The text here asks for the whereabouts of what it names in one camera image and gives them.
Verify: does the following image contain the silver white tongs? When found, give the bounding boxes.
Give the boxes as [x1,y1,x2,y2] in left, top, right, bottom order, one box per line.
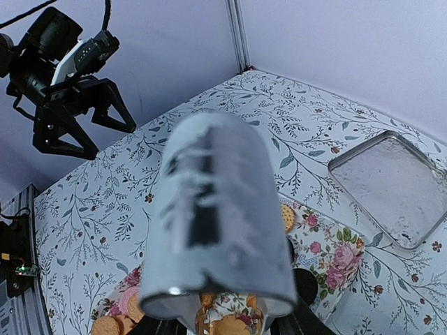
[139,112,298,329]

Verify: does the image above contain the front aluminium rail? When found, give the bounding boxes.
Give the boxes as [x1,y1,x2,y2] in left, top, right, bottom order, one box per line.
[1,184,52,334]

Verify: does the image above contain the floral rectangular tray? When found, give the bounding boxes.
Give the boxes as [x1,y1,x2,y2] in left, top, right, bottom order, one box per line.
[92,195,365,334]

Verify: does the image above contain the silver tin lid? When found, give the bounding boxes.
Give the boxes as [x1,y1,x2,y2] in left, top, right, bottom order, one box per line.
[328,131,446,251]

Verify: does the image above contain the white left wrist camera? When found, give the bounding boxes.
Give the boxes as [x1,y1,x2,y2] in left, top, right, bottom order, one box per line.
[50,30,119,86]

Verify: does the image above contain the black sandwich cookie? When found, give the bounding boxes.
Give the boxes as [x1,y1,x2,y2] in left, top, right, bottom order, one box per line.
[293,268,318,306]

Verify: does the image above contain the left aluminium frame post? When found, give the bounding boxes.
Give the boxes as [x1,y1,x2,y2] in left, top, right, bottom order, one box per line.
[226,0,251,73]

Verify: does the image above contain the pink divided cookie tin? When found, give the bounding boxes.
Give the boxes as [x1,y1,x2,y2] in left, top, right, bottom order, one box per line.
[327,292,446,334]

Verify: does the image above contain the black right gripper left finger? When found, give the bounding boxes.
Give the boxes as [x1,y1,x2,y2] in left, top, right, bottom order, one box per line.
[131,315,187,335]

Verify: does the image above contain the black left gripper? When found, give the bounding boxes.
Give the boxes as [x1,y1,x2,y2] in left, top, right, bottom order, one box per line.
[6,75,136,160]

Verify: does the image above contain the pink sandwich cookie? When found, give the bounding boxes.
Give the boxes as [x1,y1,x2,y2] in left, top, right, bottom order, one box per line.
[119,286,142,316]

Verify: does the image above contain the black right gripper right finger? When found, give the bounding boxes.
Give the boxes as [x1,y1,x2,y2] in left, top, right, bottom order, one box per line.
[277,299,335,335]

